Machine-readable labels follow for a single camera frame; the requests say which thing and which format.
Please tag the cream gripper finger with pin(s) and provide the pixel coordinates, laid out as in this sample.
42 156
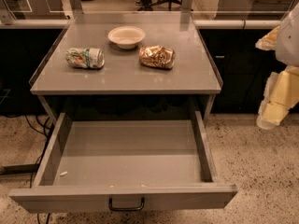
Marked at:
280 95
268 41

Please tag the crushed orange soda can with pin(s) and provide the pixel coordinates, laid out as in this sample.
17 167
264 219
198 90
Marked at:
157 57

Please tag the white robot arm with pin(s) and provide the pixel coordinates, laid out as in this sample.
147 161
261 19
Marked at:
287 46

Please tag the open grey top drawer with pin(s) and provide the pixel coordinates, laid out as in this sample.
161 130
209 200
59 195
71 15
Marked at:
167 162

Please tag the grey cabinet with top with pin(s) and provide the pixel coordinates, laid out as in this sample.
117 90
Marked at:
193 72

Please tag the crushed green white can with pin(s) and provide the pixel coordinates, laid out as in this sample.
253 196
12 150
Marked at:
85 58

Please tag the white paper bowl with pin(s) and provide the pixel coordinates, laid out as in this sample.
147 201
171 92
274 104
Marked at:
126 37

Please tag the black drawer handle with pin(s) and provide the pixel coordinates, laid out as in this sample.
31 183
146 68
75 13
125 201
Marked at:
119 205

